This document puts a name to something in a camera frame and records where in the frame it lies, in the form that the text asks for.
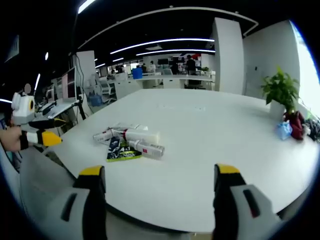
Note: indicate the dark red cloth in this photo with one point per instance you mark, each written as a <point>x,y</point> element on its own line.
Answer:
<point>296,125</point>

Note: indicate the white side desk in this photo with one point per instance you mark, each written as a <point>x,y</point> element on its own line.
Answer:
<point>57,107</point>

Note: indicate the person's left hand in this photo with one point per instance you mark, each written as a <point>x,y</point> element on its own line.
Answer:
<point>10,138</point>

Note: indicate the green black skincare sachet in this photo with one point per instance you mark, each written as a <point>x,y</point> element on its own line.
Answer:
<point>120,153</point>

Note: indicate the small white skincare spray bottle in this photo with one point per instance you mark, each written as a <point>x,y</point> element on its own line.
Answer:
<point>150,149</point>

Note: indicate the blue plastic bag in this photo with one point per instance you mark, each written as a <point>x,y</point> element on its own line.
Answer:
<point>283,130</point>

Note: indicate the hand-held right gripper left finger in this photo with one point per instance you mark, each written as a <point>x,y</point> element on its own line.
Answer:
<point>75,215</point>

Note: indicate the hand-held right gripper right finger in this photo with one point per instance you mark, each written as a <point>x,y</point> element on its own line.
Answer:
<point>237,212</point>

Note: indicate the white skincare tube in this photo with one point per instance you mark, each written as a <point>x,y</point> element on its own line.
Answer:
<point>102,136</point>

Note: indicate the black stand pole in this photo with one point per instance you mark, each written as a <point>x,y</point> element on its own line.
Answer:
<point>75,25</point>

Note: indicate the blue water jug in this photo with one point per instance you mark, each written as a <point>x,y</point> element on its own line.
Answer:
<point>95,100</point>

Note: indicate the white ceiling air unit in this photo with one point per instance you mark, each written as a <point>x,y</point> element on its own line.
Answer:
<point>13,48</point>

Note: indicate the long ceiling light strip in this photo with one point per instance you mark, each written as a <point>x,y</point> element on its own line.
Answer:
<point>162,43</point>
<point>175,52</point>

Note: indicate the black tripod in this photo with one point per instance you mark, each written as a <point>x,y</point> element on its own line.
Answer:
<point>80,107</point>

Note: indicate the white office chair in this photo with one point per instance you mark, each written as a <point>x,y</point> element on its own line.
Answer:
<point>107,90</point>

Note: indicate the bright ceiling light panel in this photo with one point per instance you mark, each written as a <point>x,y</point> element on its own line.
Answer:
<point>86,5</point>

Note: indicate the person's white shirt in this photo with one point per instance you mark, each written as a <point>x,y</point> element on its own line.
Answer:
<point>37,175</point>

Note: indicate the blue bin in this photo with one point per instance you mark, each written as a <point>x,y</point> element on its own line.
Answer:
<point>137,73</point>

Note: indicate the white skincare bottle red collar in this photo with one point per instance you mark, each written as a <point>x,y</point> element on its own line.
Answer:
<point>142,137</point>

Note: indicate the long white counter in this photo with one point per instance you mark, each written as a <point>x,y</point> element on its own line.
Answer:
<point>175,80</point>

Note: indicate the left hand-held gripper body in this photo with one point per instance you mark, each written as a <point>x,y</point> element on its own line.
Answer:
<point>23,107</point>

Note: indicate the green plant in white pot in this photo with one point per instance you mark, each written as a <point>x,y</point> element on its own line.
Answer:
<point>280,87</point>

